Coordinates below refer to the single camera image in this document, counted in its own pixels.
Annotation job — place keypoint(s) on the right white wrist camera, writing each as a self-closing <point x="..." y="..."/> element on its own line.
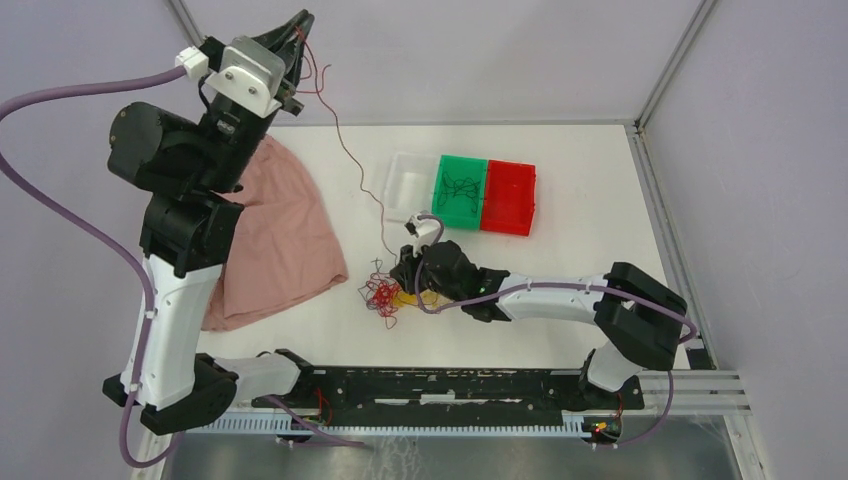
<point x="426" y="229"/>

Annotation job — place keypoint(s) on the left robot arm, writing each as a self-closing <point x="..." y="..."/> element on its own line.
<point x="191" y="168"/>

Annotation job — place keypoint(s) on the clear plastic bin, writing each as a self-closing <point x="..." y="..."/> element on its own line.
<point x="409" y="185"/>

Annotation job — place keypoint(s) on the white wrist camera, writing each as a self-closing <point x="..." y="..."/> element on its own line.
<point x="242" y="71"/>
<point x="426" y="229"/>

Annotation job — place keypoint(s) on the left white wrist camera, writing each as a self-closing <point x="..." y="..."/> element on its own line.
<point x="242" y="71"/>

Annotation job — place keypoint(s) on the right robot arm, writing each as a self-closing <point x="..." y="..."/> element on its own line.
<point x="643" y="321"/>

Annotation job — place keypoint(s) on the pink cloth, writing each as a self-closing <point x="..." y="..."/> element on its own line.
<point x="284" y="251"/>

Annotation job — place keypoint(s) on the white slotted cable duct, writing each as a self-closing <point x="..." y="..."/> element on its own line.
<point x="278" y="423"/>

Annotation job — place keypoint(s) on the green plastic bin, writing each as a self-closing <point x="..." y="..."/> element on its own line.
<point x="459" y="191"/>

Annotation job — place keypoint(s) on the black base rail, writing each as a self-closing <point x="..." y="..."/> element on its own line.
<point x="348" y="396"/>

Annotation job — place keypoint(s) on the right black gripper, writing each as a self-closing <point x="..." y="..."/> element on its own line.
<point x="405" y="270"/>

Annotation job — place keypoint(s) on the red plastic bin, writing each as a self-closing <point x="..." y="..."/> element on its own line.
<point x="509" y="198"/>

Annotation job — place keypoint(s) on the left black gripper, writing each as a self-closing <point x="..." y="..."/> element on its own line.
<point x="294" y="61"/>

